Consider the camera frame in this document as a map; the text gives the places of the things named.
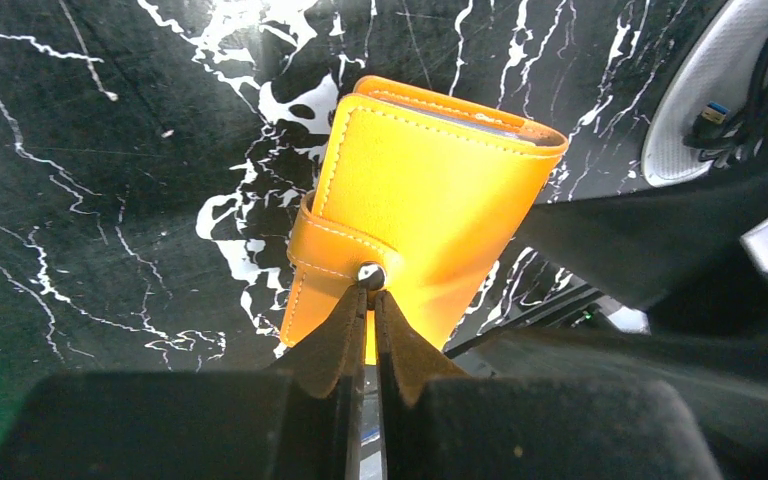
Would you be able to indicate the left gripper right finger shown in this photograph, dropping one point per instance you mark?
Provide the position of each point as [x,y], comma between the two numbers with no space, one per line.
[407,361]

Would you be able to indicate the orange leather card holder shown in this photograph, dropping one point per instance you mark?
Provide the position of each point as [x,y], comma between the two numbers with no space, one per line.
[429,187]

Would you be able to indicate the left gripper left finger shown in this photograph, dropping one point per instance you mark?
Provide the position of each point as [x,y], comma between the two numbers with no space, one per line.
[333,353]

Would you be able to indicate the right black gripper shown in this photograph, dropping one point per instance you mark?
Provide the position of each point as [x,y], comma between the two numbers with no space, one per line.
[675,253]

